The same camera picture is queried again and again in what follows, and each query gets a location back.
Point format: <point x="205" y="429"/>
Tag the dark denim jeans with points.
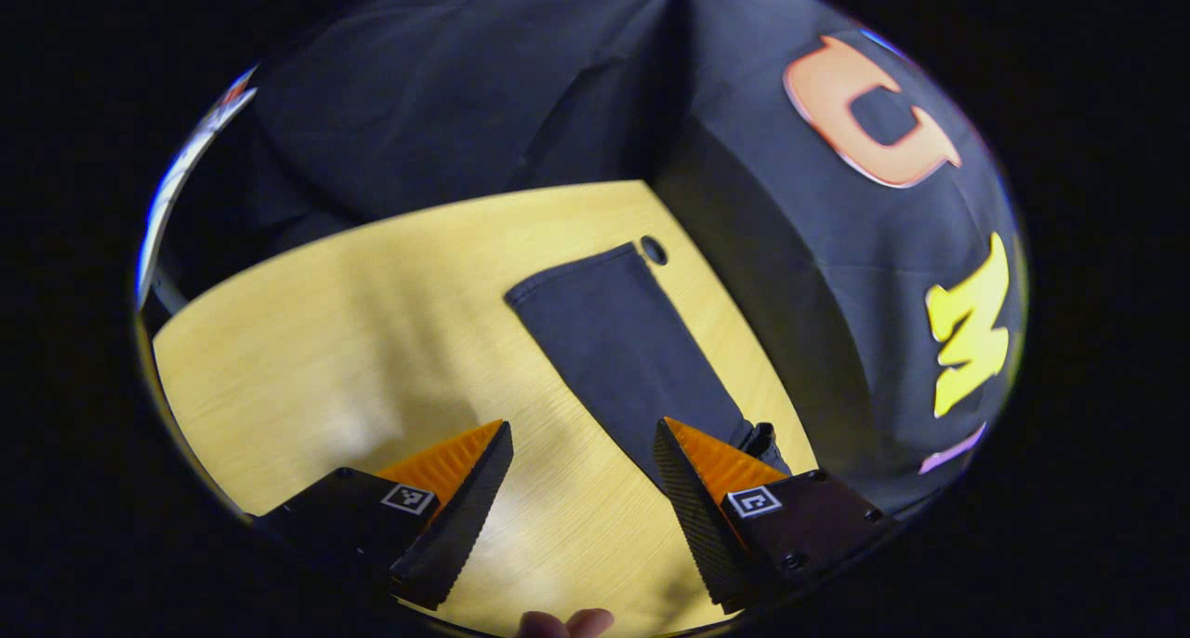
<point x="623" y="359"/>

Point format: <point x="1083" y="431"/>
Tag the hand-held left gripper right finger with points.
<point x="693" y="517"/>

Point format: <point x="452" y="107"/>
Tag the round black table grommet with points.
<point x="654" y="250"/>

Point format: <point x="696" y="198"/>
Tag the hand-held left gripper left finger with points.
<point x="465" y="517"/>

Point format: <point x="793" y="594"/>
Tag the black backdrop cloth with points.
<point x="483" y="108"/>

